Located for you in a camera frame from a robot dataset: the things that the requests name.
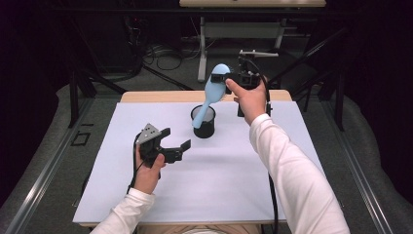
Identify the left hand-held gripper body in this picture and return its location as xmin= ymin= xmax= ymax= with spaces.
xmin=135 ymin=122 xmax=183 ymax=169

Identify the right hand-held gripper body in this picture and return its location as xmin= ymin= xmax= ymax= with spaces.
xmin=227 ymin=49 xmax=280 ymax=91

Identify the black mesh pen holder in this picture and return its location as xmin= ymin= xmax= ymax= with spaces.
xmin=190 ymin=104 xmax=217 ymax=139

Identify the person's right hand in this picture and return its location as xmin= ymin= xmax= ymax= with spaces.
xmin=225 ymin=77 xmax=268 ymax=127

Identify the person's left hand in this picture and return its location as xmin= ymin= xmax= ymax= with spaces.
xmin=132 ymin=144 xmax=168 ymax=195

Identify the wooden desk with white legs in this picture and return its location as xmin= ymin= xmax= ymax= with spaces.
xmin=178 ymin=0 xmax=327 ymax=83

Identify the black metal stand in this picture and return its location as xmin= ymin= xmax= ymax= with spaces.
xmin=66 ymin=69 xmax=128 ymax=130
xmin=267 ymin=27 xmax=349 ymax=133

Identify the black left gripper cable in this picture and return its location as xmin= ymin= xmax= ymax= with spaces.
xmin=127 ymin=132 xmax=145 ymax=195

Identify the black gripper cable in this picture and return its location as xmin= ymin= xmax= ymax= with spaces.
xmin=127 ymin=132 xmax=145 ymax=195
xmin=242 ymin=58 xmax=281 ymax=234

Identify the bundle of floor cables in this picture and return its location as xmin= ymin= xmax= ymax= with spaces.
xmin=142 ymin=42 xmax=199 ymax=72

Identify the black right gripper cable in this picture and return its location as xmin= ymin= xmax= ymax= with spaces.
xmin=242 ymin=58 xmax=281 ymax=234

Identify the metal floor rail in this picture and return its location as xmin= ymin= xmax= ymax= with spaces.
xmin=306 ymin=100 xmax=394 ymax=234
xmin=4 ymin=97 xmax=95 ymax=234

